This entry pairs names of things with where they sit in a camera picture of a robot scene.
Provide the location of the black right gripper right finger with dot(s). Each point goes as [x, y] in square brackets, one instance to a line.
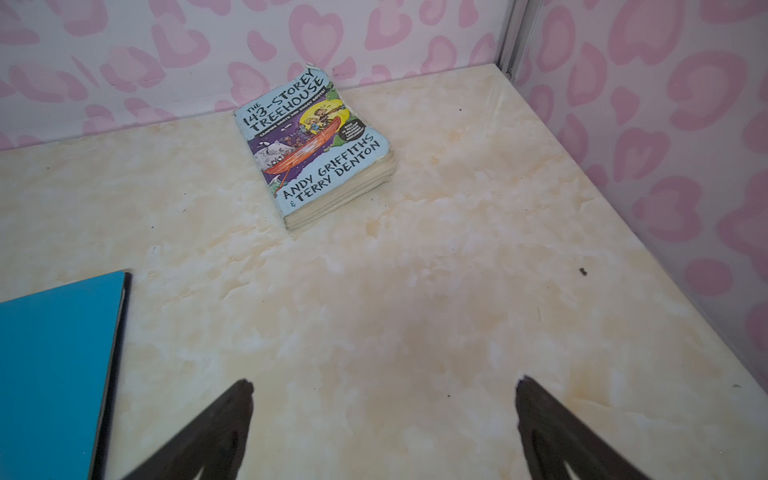
[558, 445]

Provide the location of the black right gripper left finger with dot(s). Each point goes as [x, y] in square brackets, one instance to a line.
[211, 446]

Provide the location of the blue and black file folder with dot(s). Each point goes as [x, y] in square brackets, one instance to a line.
[60, 360]

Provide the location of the colourful treehouse book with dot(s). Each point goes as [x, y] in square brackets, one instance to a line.
[314, 152]

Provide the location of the aluminium frame corner post right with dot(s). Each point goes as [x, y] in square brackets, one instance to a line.
[509, 38]

